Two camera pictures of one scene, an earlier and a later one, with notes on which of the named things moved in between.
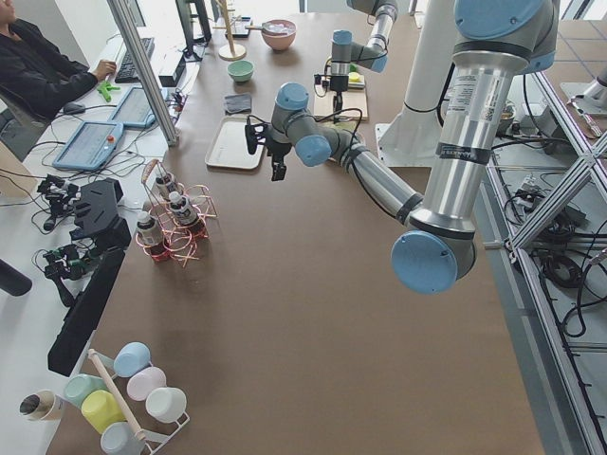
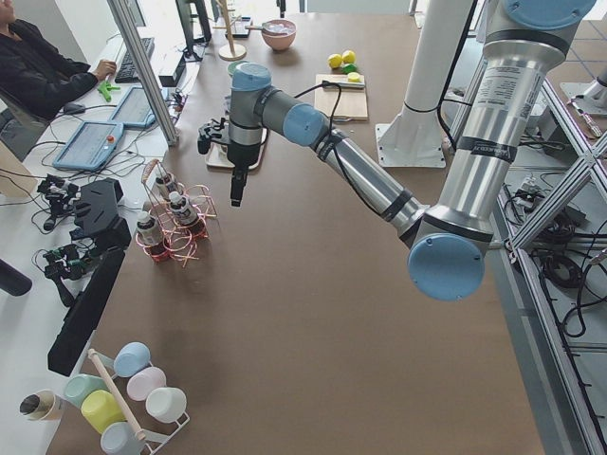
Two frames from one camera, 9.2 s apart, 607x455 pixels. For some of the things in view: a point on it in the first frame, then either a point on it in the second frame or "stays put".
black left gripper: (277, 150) -> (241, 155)
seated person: (36, 79) stays put
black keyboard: (128, 72) stays put
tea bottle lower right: (150, 237) stays put
